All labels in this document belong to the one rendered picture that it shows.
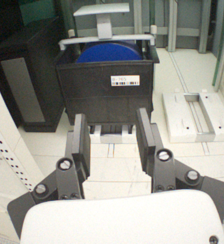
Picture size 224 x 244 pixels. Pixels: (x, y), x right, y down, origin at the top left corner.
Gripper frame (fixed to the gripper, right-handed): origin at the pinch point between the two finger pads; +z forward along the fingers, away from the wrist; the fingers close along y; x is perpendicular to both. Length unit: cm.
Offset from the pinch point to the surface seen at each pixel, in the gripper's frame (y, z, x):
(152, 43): 11.1, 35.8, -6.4
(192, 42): 49, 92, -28
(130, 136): 4.1, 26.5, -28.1
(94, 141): -5.8, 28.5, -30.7
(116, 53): 2.3, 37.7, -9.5
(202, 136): 24.5, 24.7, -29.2
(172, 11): 34, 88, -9
